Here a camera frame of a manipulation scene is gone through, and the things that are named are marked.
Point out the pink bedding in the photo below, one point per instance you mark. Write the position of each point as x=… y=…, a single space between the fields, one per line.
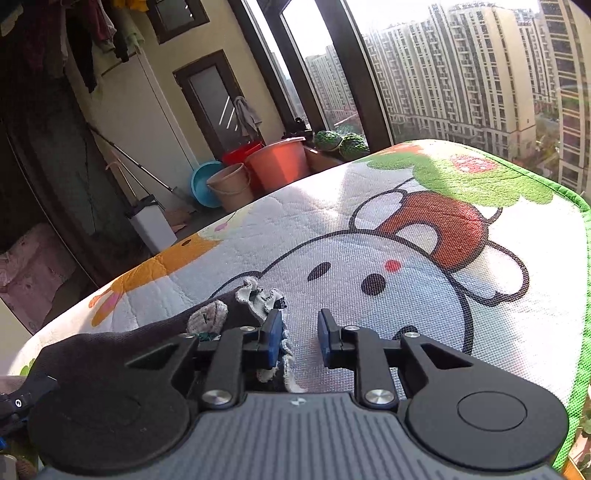
x=32 y=270

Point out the black hanging garment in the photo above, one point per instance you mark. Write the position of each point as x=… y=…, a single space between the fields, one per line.
x=83 y=46

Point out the large orange plastic bucket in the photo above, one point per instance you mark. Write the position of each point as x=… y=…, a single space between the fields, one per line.
x=277 y=164

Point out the red plastic basin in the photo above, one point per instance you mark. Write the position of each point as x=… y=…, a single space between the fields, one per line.
x=240 y=154

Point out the tan plastic bucket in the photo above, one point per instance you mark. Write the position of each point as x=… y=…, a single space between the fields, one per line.
x=229 y=187

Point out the yellow hanging cloth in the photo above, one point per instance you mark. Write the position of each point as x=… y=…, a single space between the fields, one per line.
x=131 y=3

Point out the dark garment with lace trim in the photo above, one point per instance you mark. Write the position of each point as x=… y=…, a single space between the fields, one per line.
x=138 y=341

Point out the brown planter box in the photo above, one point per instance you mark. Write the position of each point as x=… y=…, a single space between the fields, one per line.
x=322 y=160

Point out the grey hanging towel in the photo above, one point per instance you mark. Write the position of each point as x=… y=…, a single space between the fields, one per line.
x=248 y=117

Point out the pale green hanging cloth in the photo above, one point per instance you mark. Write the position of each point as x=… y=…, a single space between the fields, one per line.
x=135 y=39

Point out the dark red hanging garment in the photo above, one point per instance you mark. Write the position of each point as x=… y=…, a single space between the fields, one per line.
x=41 y=32

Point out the white mop bucket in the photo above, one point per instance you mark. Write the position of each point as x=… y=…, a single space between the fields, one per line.
x=151 y=227

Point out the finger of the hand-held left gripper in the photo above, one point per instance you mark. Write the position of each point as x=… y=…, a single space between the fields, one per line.
x=25 y=398

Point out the small dark framed window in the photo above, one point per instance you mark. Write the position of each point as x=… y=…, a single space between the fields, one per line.
x=178 y=16

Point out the cartoon printed blanket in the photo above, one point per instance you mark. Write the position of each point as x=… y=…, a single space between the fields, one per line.
x=323 y=230

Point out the wooden stick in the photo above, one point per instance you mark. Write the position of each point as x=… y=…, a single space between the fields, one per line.
x=123 y=181

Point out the group of apartment buildings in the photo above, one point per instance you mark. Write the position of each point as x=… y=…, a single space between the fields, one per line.
x=466 y=69

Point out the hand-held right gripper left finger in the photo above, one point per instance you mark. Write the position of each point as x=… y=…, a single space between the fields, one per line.
x=273 y=340

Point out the dark framed glass door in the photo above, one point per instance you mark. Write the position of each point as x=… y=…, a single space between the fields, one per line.
x=213 y=104

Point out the dark curtain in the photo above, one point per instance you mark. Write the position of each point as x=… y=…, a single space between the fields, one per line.
x=51 y=175

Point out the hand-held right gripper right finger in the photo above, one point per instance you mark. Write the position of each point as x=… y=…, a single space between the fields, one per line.
x=327 y=344

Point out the dark window frame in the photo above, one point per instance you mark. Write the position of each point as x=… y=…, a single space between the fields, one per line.
x=353 y=69

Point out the green potted plant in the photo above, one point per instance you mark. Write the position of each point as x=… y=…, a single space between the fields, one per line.
x=354 y=145
x=328 y=140

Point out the blue plastic basin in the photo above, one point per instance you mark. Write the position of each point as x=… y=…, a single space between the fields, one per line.
x=204 y=182

